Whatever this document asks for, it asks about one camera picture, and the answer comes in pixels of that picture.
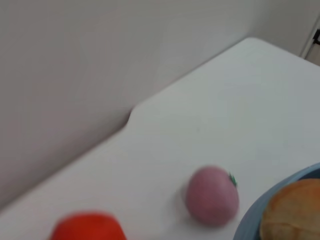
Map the blue bowl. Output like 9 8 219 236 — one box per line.
232 162 320 240

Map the orange striped bread loaf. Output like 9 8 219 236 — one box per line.
259 177 320 240

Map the pink toy peach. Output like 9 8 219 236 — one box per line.
185 165 240 228

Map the red toy pepper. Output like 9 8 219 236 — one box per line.
49 211 128 240

